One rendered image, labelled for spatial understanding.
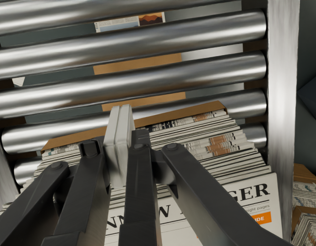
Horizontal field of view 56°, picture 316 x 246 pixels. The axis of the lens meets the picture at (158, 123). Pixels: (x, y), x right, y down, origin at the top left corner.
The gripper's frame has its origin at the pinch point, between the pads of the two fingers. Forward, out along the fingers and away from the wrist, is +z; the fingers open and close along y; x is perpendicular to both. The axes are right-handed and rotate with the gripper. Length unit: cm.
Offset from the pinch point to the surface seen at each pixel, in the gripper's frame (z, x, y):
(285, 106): 27.4, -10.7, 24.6
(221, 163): 7.7, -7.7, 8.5
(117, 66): 107, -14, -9
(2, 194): 27.4, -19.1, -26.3
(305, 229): 61, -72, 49
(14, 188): 27.4, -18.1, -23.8
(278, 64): 27.4, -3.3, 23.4
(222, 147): 12.6, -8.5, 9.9
